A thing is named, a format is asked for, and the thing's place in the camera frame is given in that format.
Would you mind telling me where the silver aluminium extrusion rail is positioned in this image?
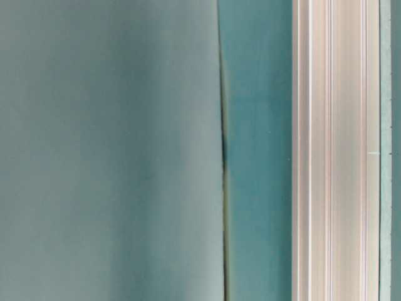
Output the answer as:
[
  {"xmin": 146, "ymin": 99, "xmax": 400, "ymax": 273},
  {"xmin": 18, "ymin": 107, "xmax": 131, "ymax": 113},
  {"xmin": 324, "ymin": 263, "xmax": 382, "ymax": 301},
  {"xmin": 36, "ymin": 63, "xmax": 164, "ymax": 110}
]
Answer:
[{"xmin": 292, "ymin": 1, "xmax": 380, "ymax": 300}]

